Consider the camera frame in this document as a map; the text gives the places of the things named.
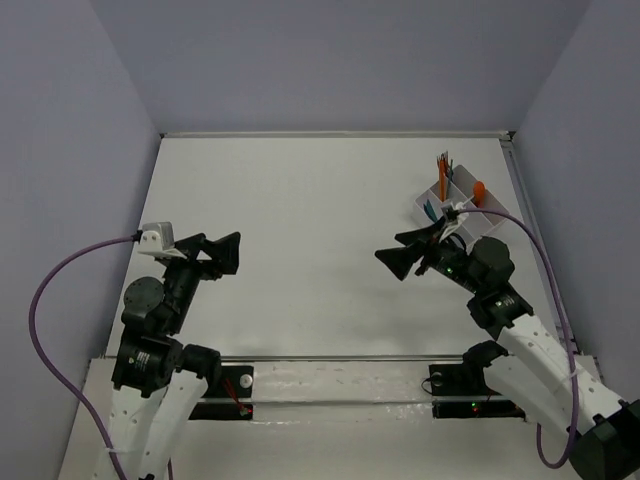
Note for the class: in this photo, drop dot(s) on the teal plastic knife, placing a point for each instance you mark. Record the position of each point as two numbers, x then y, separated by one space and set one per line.
429 212

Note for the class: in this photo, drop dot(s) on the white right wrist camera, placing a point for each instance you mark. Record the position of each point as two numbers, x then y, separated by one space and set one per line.
454 215

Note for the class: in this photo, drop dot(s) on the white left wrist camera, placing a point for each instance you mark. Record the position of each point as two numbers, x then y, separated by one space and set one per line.
157 240

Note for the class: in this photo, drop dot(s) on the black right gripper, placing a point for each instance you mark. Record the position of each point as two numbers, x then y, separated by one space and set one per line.
423 242

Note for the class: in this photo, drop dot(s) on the orange yellow chopstick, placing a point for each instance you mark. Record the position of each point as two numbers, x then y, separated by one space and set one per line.
442 170

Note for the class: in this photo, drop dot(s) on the teal chopstick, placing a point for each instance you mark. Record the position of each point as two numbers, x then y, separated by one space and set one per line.
446 174

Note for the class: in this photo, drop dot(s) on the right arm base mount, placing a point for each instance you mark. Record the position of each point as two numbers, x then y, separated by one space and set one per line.
459 390

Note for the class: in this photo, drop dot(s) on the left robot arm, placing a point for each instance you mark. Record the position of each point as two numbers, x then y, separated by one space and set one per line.
157 381

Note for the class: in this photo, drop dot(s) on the red orange chopstick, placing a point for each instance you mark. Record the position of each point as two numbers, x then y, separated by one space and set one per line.
447 178

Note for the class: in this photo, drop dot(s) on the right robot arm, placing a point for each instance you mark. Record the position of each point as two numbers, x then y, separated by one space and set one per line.
522 360

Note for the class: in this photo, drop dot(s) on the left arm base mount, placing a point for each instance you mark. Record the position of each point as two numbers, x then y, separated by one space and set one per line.
230 399

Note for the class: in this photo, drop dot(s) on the white divided utensil container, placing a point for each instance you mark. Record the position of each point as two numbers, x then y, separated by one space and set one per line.
427 207

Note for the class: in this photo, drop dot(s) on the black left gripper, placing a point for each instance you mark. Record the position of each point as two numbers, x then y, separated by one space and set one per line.
201 257

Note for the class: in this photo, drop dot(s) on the orange plastic spoon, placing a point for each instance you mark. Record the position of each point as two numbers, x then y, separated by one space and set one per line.
479 193

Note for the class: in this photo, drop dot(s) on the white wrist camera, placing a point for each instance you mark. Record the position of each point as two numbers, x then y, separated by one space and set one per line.
454 215
157 240

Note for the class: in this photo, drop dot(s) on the aluminium table rail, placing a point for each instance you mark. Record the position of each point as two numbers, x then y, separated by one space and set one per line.
440 358

